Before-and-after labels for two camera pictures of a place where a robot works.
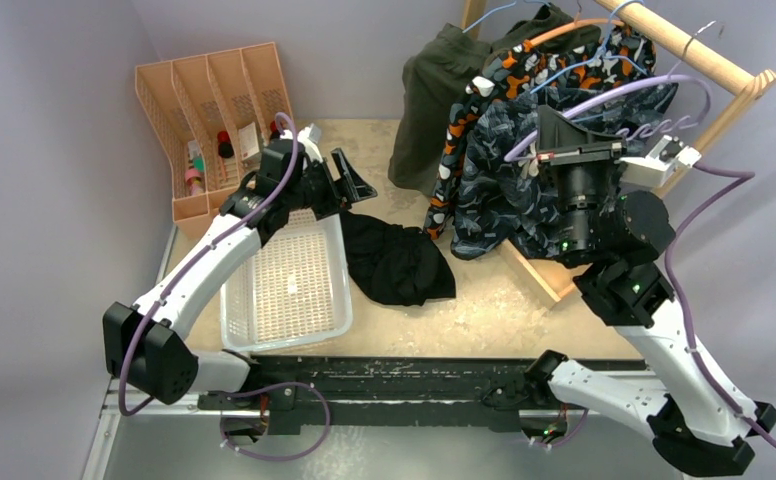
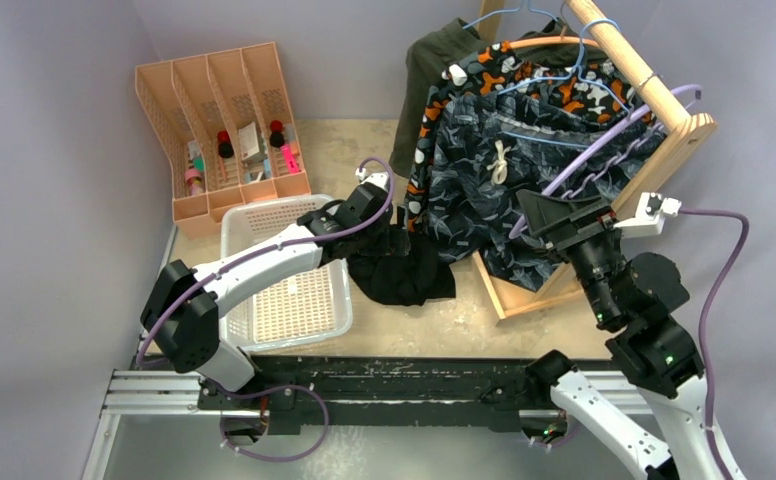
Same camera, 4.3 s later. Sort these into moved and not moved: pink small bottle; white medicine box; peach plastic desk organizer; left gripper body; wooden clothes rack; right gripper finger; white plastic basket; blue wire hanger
Moved: wooden clothes rack; blue wire hanger; left gripper body; right gripper finger
Not moved: white plastic basket; pink small bottle; peach plastic desk organizer; white medicine box
